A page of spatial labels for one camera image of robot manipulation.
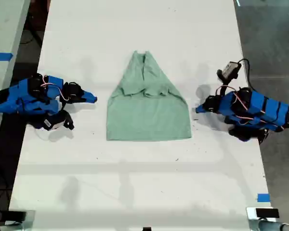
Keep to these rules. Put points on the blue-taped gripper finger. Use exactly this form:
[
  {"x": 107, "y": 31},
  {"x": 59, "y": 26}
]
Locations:
[
  {"x": 88, "y": 100},
  {"x": 202, "y": 107},
  {"x": 89, "y": 95},
  {"x": 201, "y": 111}
]

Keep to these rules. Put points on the pale green t-shirt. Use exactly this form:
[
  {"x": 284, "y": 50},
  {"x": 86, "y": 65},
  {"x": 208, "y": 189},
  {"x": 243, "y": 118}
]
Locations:
[{"x": 147, "y": 113}]

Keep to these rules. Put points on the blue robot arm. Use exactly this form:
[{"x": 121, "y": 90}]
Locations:
[
  {"x": 262, "y": 108},
  {"x": 13, "y": 98}
]

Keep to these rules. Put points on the long blue tape strip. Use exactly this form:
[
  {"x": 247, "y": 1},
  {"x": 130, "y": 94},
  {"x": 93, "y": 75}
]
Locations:
[{"x": 1, "y": 56}]

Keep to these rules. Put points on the white side table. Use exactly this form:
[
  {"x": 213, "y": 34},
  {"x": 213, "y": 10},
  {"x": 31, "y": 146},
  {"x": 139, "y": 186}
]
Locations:
[{"x": 2, "y": 36}]

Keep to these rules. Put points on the square blue tape piece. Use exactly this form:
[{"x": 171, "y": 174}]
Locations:
[{"x": 263, "y": 197}]

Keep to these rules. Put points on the wide black box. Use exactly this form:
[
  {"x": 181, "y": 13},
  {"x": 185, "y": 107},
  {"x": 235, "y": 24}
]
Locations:
[{"x": 267, "y": 213}]

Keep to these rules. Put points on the grey table clamp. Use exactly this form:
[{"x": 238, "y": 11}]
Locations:
[{"x": 30, "y": 220}]

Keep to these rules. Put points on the grey pipe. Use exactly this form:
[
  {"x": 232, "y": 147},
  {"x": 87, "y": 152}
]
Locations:
[{"x": 272, "y": 226}]

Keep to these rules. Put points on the small black box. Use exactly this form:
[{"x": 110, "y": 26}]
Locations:
[{"x": 17, "y": 215}]

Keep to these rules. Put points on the black camera stalk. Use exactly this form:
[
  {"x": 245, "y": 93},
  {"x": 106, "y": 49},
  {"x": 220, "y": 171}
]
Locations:
[{"x": 222, "y": 79}]

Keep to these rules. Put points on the black camera box white label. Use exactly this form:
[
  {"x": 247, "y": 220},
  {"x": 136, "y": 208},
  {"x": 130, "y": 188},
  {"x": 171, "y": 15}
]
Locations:
[{"x": 53, "y": 123}]

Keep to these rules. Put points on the grey camera box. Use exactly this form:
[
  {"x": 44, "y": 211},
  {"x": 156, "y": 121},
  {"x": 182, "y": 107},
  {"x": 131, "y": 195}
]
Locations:
[{"x": 231, "y": 68}]

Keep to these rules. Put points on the white metal bracket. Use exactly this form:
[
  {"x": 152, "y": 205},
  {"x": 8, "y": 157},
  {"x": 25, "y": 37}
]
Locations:
[{"x": 251, "y": 217}]

